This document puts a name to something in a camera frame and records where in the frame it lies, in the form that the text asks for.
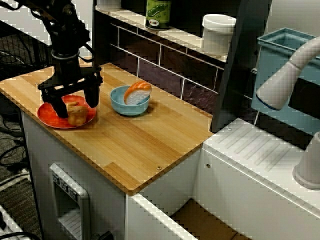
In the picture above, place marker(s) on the light blue bowl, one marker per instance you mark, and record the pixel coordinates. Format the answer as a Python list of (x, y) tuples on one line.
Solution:
[(130, 108)]

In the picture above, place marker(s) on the brown cardboard sheet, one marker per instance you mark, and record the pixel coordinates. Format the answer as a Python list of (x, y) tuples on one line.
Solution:
[(200, 220)]

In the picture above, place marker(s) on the white plastic cup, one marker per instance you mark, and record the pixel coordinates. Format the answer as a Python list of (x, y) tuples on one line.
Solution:
[(217, 37)]

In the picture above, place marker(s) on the grey dispenser panel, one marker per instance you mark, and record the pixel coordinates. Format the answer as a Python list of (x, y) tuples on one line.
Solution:
[(82, 200)]

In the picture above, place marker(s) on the white toy sink unit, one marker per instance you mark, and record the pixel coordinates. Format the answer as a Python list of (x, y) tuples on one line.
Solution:
[(250, 180)]

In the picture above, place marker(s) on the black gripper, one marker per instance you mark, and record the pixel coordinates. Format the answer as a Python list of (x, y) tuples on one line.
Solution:
[(67, 75)]

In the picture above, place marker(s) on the white kitchen cabinet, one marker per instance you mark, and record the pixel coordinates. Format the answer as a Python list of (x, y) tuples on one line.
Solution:
[(37, 150)]

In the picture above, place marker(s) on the dark shelf upright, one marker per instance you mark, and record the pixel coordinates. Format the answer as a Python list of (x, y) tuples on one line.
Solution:
[(100, 37), (237, 75)]

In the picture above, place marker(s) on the salmon sushi toy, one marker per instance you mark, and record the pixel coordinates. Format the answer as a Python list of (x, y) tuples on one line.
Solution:
[(137, 96)]

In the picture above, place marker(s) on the teal plastic box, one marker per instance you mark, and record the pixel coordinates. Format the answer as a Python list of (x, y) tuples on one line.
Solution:
[(275, 50)]

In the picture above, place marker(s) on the green can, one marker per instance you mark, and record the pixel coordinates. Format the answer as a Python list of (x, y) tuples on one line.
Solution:
[(157, 15)]

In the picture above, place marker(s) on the red plate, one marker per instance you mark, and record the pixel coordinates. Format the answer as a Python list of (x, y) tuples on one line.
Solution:
[(50, 117)]

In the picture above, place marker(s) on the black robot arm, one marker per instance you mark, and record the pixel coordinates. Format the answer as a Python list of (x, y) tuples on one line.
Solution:
[(65, 30)]

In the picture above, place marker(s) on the brown toy chicken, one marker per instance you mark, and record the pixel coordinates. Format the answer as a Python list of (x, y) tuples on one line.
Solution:
[(77, 116)]

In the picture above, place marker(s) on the grey toy faucet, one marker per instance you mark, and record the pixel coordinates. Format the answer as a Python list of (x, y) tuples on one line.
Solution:
[(280, 85)]

